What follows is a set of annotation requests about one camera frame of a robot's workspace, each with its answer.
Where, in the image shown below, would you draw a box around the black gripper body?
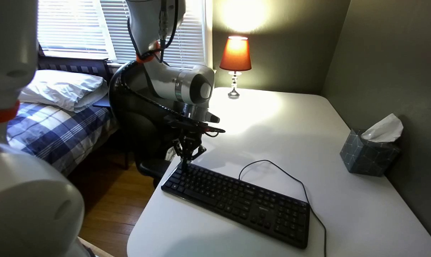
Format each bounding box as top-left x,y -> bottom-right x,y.
167,112 -> 227,152

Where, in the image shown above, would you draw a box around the black computer keyboard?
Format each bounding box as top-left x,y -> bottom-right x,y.
160,161 -> 313,250

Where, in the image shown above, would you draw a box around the black office chair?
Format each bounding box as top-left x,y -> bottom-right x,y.
109,62 -> 182,184

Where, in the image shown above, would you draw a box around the orange shade table lamp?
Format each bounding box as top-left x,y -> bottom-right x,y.
219,34 -> 253,100

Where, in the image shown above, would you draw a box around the blue plaid bed blanket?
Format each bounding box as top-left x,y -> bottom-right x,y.
6,97 -> 119,176

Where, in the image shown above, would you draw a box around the white pillow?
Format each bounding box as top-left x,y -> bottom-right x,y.
19,69 -> 112,114

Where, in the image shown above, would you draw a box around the dark bed headboard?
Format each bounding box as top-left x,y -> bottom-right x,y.
36,52 -> 117,80

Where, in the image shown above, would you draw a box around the white window blinds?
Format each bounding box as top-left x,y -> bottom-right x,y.
36,0 -> 213,69

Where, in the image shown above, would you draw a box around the grey patterned tissue box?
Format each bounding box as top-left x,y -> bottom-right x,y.
339,129 -> 401,177

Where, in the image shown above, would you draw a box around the white tissue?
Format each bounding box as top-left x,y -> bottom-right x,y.
360,113 -> 406,144

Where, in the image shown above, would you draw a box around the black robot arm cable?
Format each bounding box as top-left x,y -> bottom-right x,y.
114,16 -> 203,127

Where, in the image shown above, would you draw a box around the black keyboard cable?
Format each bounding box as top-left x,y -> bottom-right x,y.
237,159 -> 330,257

